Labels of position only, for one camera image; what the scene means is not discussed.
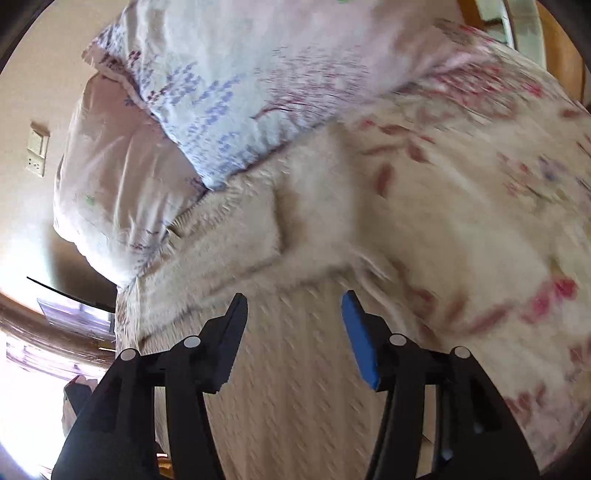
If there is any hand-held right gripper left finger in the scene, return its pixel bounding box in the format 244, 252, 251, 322
51, 292, 249, 480

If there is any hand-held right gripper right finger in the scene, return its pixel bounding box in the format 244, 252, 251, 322
341, 290, 542, 480

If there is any cream knitted garment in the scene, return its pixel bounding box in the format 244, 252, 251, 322
115, 134, 444, 480

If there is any wooden bedside table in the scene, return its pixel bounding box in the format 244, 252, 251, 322
0, 277, 121, 384

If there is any floral bed sheet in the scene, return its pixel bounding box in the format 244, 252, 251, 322
259, 18, 591, 472

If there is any pale pink pillow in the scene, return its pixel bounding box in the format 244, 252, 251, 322
52, 73, 206, 288

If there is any floral print pillow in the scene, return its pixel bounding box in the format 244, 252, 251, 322
82, 0, 467, 190

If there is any wooden headboard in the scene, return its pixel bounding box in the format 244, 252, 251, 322
457, 0, 587, 104

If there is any wall switch panel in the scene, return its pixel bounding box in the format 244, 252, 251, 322
27, 121, 51, 179

